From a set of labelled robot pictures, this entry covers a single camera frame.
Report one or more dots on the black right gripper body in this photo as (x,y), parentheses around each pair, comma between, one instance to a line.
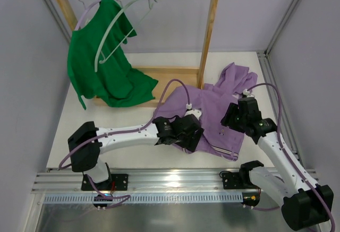
(229,116)

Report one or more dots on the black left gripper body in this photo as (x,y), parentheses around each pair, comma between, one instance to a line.
(193,135)

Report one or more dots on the purple trousers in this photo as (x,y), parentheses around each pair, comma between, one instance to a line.
(213,101)

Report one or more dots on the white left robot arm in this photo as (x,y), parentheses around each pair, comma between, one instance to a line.
(88,142)

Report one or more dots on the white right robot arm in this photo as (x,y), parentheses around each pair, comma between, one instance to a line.
(302,200)

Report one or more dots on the purple clothes hanger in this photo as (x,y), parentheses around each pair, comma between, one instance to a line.
(85,12)

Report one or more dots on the wooden clothes rack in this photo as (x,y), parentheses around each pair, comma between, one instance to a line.
(171,31)

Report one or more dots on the right controller board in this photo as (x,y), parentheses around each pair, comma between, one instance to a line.
(250,199)

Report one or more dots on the controller board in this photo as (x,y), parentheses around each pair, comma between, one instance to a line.
(250,199)
(102,202)

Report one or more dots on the green t-shirt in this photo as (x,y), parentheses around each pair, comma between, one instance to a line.
(97,65)

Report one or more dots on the left controller board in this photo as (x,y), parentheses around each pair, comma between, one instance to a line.
(102,202)

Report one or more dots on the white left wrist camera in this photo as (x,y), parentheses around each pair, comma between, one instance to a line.
(197,113)

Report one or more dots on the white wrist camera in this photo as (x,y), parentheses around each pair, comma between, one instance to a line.
(246,94)
(197,113)

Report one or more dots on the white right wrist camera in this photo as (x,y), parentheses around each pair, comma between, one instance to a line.
(246,94)

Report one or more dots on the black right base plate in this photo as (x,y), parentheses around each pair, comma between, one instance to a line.
(236,181)

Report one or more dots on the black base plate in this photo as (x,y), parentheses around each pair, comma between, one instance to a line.
(115,182)
(236,181)

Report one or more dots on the aluminium mounting rail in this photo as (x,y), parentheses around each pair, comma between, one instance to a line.
(139,180)

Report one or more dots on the slotted grey cable duct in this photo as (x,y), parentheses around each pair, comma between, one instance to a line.
(149,198)

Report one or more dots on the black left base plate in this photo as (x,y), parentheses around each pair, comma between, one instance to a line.
(115,182)

